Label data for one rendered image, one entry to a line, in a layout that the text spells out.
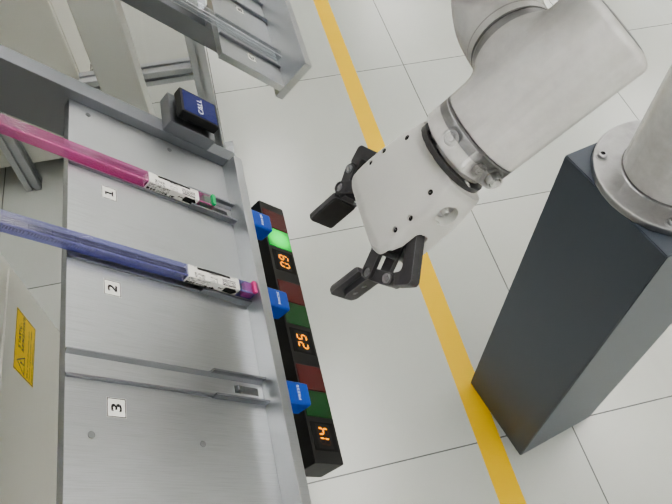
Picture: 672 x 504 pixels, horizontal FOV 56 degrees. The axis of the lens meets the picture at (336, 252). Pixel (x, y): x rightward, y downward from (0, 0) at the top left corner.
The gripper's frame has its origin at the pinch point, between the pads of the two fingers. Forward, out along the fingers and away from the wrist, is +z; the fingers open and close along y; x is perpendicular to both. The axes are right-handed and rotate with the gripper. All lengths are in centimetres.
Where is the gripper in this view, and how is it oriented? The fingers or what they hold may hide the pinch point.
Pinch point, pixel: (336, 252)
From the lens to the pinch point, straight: 63.0
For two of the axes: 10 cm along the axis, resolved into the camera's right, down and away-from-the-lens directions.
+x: -7.0, -2.7, -6.6
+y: -2.3, -7.9, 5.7
